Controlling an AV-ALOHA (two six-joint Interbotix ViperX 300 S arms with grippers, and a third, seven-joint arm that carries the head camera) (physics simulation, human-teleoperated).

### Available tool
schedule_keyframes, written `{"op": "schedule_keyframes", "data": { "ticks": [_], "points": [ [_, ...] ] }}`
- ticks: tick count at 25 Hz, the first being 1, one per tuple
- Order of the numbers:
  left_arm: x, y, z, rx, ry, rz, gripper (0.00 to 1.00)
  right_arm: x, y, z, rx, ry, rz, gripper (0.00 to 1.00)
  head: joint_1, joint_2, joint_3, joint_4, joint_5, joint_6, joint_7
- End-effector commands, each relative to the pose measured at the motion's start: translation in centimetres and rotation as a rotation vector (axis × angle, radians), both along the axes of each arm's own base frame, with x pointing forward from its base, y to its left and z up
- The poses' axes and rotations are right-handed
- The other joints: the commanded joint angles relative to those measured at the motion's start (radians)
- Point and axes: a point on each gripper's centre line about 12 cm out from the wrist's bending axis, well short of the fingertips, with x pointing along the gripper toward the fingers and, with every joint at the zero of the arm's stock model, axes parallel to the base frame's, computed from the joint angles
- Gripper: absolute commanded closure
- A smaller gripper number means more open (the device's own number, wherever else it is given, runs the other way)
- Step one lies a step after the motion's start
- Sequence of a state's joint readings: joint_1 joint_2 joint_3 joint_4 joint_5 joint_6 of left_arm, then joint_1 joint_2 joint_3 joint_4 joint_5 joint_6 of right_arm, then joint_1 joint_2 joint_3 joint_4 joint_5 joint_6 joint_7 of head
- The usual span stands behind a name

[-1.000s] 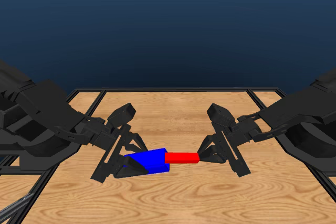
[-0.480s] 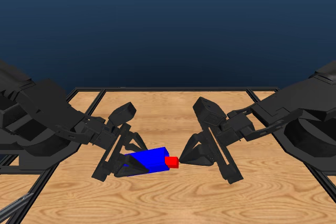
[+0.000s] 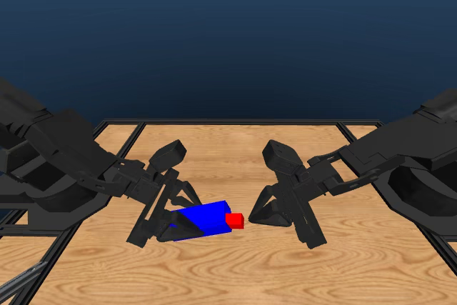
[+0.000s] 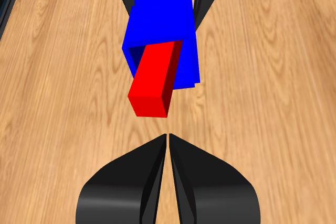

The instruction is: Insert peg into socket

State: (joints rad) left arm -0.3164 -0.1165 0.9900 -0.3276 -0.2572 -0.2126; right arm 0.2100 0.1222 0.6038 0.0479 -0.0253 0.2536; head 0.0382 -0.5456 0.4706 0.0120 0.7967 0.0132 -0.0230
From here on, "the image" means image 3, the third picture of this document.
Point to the blue hollow socket block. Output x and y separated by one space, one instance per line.
214 214

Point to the red peg bar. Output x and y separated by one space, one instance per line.
235 221

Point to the black table frame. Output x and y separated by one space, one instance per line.
250 121

